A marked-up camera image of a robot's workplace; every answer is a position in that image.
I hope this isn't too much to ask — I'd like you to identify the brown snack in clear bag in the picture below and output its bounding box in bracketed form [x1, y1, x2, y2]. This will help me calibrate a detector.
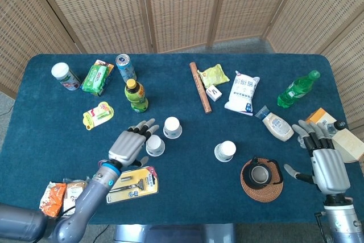
[62, 179, 89, 216]

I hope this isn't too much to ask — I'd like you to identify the yellow razor blister pack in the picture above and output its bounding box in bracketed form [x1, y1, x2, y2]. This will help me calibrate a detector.
[106, 165, 160, 205]

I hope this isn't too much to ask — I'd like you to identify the woven bamboo folding screen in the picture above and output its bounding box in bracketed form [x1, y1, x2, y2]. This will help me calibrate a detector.
[0, 0, 364, 130]

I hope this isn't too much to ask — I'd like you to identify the yellow-green snack pouch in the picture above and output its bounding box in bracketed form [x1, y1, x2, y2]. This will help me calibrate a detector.
[197, 64, 230, 88]

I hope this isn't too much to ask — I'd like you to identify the green wet wipes pack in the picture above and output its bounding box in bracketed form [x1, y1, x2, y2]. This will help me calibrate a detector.
[81, 64, 112, 95]

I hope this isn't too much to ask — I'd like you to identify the small white box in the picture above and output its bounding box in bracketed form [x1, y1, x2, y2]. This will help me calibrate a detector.
[205, 85, 223, 102]

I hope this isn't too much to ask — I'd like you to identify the light blue drink can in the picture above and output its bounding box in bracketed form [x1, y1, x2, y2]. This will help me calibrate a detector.
[115, 53, 138, 83]

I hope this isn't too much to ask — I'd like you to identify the lip balm blister pack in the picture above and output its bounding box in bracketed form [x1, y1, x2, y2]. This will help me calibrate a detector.
[82, 101, 115, 131]

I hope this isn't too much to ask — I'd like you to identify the cream squeeze sauce bottle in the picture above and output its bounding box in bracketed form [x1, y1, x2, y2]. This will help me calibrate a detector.
[255, 105, 295, 142]

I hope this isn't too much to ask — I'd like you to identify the green plastic soda bottle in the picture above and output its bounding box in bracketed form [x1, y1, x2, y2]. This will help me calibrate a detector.
[277, 69, 321, 109]

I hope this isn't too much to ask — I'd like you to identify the clear bottle with black cap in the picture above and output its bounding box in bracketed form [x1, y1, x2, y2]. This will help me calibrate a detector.
[325, 120, 346, 138]

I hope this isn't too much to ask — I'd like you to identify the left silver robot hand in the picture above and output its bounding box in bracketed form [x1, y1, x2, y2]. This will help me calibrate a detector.
[107, 118, 160, 168]

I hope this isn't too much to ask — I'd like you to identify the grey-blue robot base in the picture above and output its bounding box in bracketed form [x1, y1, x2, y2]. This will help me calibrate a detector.
[113, 224, 237, 243]

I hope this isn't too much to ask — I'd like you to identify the white bag with blue print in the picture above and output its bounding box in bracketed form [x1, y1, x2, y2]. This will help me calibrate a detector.
[224, 70, 260, 116]

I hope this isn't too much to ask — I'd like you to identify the green tea bottle yellow cap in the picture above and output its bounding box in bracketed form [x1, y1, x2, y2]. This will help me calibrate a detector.
[124, 79, 149, 113]

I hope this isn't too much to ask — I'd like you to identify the white-lidded printed canister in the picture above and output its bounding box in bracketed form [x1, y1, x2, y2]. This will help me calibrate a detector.
[51, 62, 81, 92]

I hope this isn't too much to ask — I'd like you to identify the brown wooden rod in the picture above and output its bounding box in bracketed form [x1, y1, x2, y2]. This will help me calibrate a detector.
[189, 61, 213, 114]

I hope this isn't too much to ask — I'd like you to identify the orange snack bag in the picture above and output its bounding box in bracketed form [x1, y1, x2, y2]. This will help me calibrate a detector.
[39, 181, 67, 217]

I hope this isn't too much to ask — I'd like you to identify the white paper cup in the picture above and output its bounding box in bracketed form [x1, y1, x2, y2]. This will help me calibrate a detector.
[145, 134, 166, 157]
[163, 116, 183, 139]
[214, 140, 237, 163]

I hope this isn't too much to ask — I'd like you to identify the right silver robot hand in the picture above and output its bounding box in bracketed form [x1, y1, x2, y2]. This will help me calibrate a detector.
[283, 120, 351, 197]

